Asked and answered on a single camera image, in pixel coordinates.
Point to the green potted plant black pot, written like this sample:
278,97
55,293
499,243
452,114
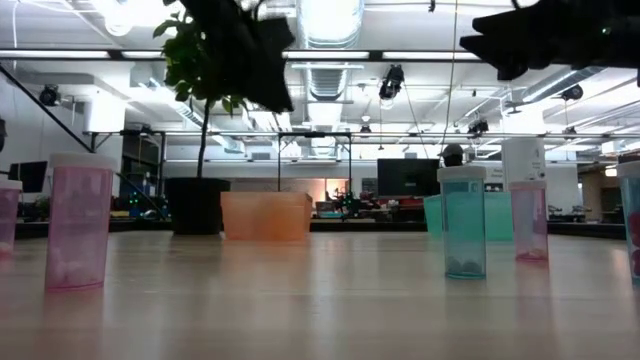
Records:
197,205

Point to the small black monitor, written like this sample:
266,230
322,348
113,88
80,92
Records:
27,176

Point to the silver ceiling duct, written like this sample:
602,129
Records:
326,82

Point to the black rack frame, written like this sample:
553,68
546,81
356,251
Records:
314,134

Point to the person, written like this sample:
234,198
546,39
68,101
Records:
452,156

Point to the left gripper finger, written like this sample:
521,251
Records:
280,34
265,80

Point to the large black television screen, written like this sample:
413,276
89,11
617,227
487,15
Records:
407,177

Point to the black ceiling spotlight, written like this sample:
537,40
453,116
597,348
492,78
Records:
572,92
391,82
50,95

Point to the teal pill bottle grey pills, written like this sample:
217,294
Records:
462,225

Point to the dark shelf unit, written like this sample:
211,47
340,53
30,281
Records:
142,170

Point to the teal pill bottle red pills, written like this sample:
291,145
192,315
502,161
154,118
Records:
631,225

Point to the teal translucent plastic bin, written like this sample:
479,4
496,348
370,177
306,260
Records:
497,220

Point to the black aluminium table frame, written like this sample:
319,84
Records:
350,226

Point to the orange translucent plastic bin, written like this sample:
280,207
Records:
265,217

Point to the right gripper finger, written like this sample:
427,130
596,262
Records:
510,72
505,40

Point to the white pillar sign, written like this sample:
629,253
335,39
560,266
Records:
522,160

